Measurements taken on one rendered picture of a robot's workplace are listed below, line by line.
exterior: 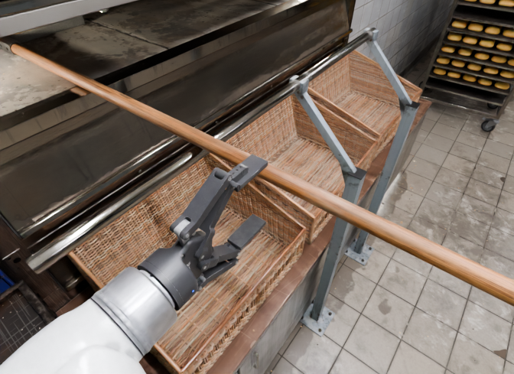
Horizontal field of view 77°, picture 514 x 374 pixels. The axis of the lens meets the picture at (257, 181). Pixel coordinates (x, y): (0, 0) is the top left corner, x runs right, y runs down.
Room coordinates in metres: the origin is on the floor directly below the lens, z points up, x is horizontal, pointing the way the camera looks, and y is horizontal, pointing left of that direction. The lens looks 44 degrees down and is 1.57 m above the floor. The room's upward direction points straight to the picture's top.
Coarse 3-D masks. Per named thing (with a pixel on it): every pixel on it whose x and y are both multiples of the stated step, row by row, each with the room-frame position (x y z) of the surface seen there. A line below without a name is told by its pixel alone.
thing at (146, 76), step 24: (312, 0) 1.58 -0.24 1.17; (240, 24) 1.23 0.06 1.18; (264, 24) 1.30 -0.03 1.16; (192, 48) 1.01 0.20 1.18; (216, 48) 1.09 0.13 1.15; (120, 72) 0.84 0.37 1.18; (144, 72) 0.86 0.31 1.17; (168, 72) 0.92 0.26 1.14; (72, 96) 0.71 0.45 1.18; (96, 96) 0.74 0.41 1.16; (0, 120) 0.60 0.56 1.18; (24, 120) 0.60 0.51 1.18; (48, 120) 0.64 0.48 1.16; (0, 144) 0.55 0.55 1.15
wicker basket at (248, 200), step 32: (160, 192) 0.76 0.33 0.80; (192, 192) 0.83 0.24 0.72; (256, 192) 0.78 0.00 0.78; (128, 224) 0.64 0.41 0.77; (160, 224) 0.70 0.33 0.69; (224, 224) 0.79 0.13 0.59; (288, 224) 0.69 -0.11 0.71; (96, 256) 0.54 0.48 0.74; (128, 256) 0.59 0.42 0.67; (256, 256) 0.64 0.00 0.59; (288, 256) 0.58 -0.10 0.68; (96, 288) 0.45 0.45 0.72; (224, 288) 0.52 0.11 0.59; (256, 288) 0.45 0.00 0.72; (192, 320) 0.42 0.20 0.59; (224, 320) 0.35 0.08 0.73; (160, 352) 0.27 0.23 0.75; (192, 352) 0.33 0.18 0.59
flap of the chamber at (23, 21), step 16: (80, 0) 0.62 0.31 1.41; (96, 0) 0.65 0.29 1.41; (112, 0) 0.67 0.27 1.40; (128, 0) 0.70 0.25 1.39; (16, 16) 0.54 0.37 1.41; (32, 16) 0.56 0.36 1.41; (48, 16) 0.57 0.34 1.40; (64, 16) 0.59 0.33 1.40; (0, 32) 0.51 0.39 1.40; (16, 32) 0.53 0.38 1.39
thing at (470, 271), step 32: (128, 96) 0.66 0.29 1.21; (192, 128) 0.53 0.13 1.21; (288, 192) 0.38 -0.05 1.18; (320, 192) 0.36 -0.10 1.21; (352, 224) 0.31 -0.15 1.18; (384, 224) 0.29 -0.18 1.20; (416, 256) 0.25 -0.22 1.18; (448, 256) 0.24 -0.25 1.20; (480, 288) 0.20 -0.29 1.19; (512, 288) 0.19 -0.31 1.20
